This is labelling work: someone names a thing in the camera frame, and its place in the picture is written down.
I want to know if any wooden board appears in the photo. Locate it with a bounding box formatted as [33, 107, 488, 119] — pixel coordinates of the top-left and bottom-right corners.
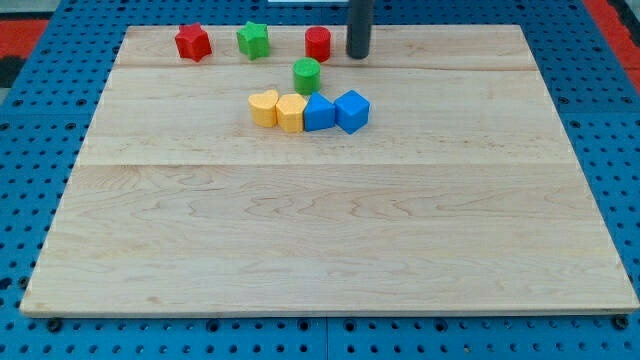
[20, 25, 639, 318]

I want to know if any blue triangular block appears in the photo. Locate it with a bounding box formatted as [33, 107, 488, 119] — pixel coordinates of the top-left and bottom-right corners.
[303, 92, 335, 132]

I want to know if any blue cube block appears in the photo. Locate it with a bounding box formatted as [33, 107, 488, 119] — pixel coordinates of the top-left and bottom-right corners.
[334, 90, 370, 134]

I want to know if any yellow pentagon block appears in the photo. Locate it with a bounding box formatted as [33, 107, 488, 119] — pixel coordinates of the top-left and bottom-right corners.
[276, 93, 307, 133]

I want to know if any yellow heart block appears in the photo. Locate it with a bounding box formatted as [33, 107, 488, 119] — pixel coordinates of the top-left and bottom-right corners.
[248, 90, 279, 128]

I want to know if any green cylinder block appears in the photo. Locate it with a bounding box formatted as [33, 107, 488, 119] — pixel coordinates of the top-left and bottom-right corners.
[292, 57, 321, 95]

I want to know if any red cylinder block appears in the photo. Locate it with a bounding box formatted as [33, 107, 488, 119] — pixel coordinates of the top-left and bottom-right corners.
[304, 26, 331, 62]

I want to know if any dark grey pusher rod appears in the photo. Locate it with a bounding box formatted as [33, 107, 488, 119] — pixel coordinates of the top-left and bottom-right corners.
[346, 0, 374, 59]

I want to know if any green star block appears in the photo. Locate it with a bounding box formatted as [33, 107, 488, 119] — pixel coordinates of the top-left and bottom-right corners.
[236, 21, 270, 61]

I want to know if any red star block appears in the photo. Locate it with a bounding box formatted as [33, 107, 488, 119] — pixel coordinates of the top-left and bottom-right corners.
[174, 22, 213, 62]

